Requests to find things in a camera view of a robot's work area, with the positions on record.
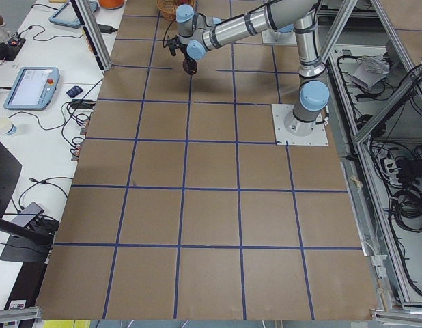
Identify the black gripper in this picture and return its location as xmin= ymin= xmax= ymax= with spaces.
xmin=180 ymin=44 xmax=193 ymax=61

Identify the red apple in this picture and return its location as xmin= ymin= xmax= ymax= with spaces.
xmin=182 ymin=59 xmax=197 ymax=76

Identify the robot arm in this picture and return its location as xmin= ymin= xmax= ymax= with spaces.
xmin=166 ymin=0 xmax=330 ymax=137

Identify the wicker basket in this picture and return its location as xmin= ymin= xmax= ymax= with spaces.
xmin=156 ymin=0 xmax=180 ymax=21

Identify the black power adapter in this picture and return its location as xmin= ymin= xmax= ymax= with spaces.
xmin=98 ymin=24 xmax=118 ymax=34

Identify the orange cylindrical container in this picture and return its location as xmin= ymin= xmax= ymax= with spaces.
xmin=98 ymin=0 xmax=125 ymax=10

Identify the dark blue checkered pouch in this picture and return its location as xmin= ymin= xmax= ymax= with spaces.
xmin=66 ymin=85 xmax=83 ymax=98

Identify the teach pendant tablet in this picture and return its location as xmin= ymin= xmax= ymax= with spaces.
xmin=3 ymin=67 xmax=60 ymax=111
xmin=48 ymin=1 xmax=99 ymax=29

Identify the paper cup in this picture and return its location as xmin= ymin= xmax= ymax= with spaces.
xmin=0 ymin=117 xmax=18 ymax=135

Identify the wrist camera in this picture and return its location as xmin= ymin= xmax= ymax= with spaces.
xmin=163 ymin=36 xmax=180 ymax=57

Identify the aluminium frame post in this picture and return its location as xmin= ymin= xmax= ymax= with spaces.
xmin=70 ymin=0 xmax=112 ymax=72

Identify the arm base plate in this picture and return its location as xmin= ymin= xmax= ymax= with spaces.
xmin=271 ymin=104 xmax=329 ymax=146

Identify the black camera stand base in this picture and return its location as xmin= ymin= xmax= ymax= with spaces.
xmin=0 ymin=142 xmax=59 ymax=263

